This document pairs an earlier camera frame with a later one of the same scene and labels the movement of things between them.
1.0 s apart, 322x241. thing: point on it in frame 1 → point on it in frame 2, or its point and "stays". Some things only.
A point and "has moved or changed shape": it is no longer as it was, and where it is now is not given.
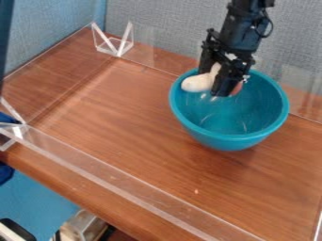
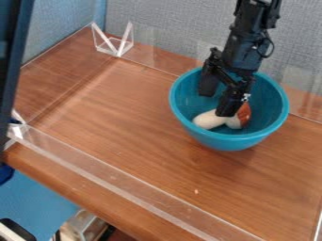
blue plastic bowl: (234, 122) stays
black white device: (10, 232) stays
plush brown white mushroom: (202, 82) has moved or changed shape
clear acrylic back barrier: (290, 62) stays
